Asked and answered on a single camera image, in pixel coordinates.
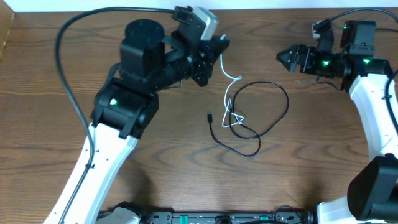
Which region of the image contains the white USB cable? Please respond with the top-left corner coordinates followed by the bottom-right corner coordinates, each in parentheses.
top-left (219, 34), bottom-right (244, 128)

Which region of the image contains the black USB cable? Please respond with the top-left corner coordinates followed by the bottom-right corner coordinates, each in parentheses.
top-left (207, 81), bottom-right (290, 157)

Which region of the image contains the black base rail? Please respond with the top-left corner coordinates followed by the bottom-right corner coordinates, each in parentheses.
top-left (96, 202), bottom-right (315, 224)

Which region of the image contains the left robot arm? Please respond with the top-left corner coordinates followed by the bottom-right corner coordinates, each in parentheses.
top-left (46, 18), bottom-right (229, 223)

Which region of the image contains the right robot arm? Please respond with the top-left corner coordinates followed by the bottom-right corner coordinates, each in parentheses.
top-left (276, 20), bottom-right (397, 223)

